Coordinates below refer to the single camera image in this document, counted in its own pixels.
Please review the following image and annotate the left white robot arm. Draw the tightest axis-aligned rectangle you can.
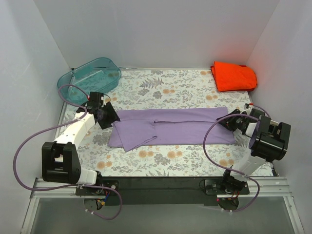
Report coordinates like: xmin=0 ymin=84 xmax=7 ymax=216
xmin=41 ymin=92 xmax=120 ymax=195

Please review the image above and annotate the aluminium frame rail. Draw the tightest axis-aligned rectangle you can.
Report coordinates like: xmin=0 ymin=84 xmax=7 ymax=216
xmin=32 ymin=176 xmax=292 ymax=198

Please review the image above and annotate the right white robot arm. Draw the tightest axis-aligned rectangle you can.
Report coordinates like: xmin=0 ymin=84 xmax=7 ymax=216
xmin=219 ymin=107 xmax=291 ymax=194

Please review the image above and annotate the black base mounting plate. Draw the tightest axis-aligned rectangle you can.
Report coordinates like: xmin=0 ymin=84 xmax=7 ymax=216
xmin=75 ymin=177 xmax=251 ymax=207

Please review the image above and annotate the floral patterned table mat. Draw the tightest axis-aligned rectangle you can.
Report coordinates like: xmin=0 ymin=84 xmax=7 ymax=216
xmin=78 ymin=69 xmax=250 ymax=176

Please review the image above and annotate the folded orange t shirt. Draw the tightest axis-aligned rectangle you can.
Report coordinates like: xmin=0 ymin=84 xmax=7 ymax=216
xmin=211 ymin=61 xmax=257 ymax=92

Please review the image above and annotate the teal transparent plastic bin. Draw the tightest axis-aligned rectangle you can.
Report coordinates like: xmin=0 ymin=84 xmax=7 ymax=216
xmin=57 ymin=57 xmax=121 ymax=104

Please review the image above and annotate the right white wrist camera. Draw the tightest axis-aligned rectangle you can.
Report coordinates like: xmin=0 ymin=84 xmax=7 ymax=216
xmin=240 ymin=103 xmax=254 ymax=115

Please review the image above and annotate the purple t shirt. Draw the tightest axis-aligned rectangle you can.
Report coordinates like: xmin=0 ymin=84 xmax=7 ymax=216
xmin=108 ymin=107 xmax=228 ymax=152

